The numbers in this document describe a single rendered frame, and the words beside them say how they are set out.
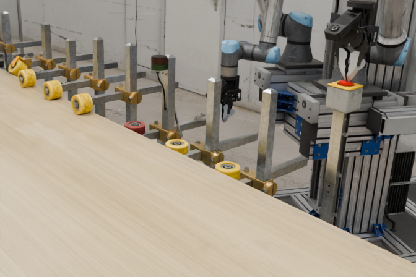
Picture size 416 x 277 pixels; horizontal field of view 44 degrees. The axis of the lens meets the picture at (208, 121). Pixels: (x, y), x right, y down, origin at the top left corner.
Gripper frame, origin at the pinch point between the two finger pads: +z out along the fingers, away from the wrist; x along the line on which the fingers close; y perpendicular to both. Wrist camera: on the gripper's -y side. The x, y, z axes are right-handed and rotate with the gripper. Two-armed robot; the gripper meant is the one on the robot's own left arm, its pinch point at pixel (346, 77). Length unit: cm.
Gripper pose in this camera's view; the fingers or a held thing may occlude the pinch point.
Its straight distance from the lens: 144.8
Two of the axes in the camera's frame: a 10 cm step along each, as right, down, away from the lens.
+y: 7.3, -1.9, 6.6
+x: -6.8, -2.6, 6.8
